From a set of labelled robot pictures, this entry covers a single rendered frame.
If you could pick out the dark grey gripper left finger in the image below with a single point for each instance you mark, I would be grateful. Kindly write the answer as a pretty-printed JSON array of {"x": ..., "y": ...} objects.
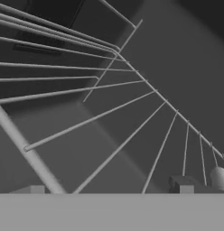
[{"x": 37, "y": 189}]

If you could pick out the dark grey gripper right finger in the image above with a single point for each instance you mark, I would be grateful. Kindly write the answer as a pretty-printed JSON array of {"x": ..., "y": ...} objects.
[{"x": 186, "y": 189}]

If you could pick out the pale grey fish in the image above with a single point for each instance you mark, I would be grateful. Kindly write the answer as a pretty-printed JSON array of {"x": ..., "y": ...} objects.
[{"x": 219, "y": 179}]

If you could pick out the dark grey oven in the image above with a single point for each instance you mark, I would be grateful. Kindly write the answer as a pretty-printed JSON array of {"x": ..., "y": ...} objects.
[{"x": 183, "y": 60}]

